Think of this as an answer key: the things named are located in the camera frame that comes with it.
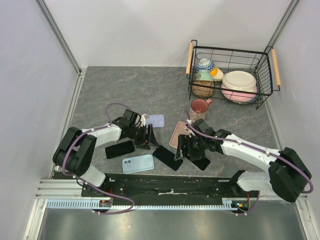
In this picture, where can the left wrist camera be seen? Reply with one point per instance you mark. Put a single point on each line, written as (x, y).
(134, 118)

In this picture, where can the pink bowl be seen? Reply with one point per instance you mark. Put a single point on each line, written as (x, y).
(241, 97)

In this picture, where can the light blue phone case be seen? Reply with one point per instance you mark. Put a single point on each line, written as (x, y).
(137, 164)

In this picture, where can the black wire dish basket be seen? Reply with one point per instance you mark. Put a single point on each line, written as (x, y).
(262, 65)

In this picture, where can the white-edged black phone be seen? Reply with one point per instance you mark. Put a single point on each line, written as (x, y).
(201, 164)

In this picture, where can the cream plate stack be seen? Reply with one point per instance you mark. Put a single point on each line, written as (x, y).
(239, 80)

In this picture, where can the teal-edged black phone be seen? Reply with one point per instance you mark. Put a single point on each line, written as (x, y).
(119, 149)

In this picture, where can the green brown bowl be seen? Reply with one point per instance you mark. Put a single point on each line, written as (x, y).
(202, 84)

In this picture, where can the light blue cable duct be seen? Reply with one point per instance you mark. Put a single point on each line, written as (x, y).
(95, 204)

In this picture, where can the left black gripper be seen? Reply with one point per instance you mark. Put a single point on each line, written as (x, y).
(151, 140)

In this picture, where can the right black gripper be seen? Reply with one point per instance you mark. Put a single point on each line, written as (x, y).
(181, 142)

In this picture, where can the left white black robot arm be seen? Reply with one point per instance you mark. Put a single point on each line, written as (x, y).
(75, 151)

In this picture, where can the blue patterned bowl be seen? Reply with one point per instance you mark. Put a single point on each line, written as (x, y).
(205, 64)

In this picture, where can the yellow white bowl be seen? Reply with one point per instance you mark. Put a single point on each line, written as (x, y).
(217, 75)

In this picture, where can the pink speckled mug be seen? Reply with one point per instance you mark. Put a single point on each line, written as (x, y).
(199, 108)

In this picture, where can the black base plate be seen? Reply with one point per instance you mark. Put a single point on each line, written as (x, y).
(158, 189)

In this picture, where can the pink phone case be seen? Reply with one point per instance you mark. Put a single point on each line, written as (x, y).
(180, 129)

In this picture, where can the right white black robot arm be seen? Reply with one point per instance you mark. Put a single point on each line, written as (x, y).
(281, 171)

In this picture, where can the lavender phone case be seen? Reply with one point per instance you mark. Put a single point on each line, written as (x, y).
(157, 120)

